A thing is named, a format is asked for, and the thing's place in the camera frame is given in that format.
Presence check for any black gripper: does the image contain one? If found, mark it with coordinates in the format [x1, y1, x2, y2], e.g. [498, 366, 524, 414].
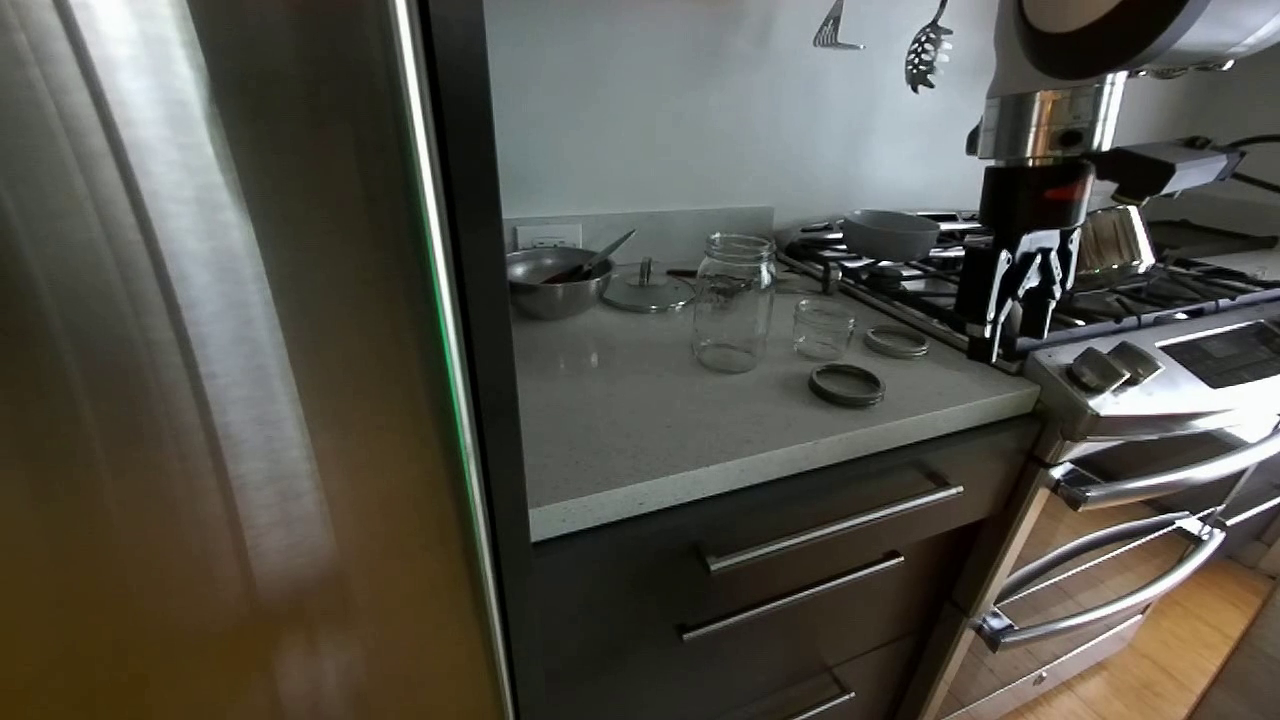
[957, 158, 1097, 366]

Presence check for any dark round jar cap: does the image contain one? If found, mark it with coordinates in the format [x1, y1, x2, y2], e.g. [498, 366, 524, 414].
[802, 361, 889, 413]

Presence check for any short clear glass jar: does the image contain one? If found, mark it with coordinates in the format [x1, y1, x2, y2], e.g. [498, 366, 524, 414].
[791, 291, 860, 363]

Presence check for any tall clear glass jar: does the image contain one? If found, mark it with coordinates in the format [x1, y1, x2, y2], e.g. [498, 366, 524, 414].
[688, 227, 779, 377]

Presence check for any grey stove knob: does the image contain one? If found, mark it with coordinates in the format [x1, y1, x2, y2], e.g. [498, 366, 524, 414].
[1108, 334, 1162, 382]
[1064, 345, 1133, 394]

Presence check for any stainless steel gas range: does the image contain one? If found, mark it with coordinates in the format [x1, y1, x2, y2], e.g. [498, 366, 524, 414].
[776, 194, 1280, 720]

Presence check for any black hanging slotted spoon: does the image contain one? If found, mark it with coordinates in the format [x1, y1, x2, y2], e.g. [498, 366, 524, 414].
[901, 0, 959, 94]

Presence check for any black hanging spatula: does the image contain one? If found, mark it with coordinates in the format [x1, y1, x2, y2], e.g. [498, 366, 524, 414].
[812, 0, 864, 55]

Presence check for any glass pot lid with knob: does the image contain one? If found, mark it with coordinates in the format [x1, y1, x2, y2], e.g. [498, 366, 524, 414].
[594, 256, 696, 319]

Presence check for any metal spoon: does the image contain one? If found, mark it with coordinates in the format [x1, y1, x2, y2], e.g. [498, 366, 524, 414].
[570, 227, 640, 281]

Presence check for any metal mixing bowl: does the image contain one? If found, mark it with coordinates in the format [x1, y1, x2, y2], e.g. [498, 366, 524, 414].
[502, 240, 615, 322]

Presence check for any dark grey drawer cabinet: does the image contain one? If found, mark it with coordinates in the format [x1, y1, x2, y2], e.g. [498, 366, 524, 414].
[512, 414, 1045, 720]

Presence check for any stainless steel refrigerator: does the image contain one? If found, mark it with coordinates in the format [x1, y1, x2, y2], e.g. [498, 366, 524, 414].
[0, 0, 537, 720]

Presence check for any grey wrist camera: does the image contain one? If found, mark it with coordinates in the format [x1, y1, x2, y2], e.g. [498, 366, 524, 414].
[1099, 139, 1240, 208]

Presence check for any metal oven door handle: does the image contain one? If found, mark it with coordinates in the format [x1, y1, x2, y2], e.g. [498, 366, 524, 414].
[1045, 430, 1280, 513]

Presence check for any black camera cable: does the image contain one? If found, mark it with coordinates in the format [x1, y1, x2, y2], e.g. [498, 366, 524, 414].
[1215, 127, 1280, 201]

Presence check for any metal oven drawer handle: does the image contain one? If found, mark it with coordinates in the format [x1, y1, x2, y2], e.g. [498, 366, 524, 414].
[971, 513, 1233, 655]

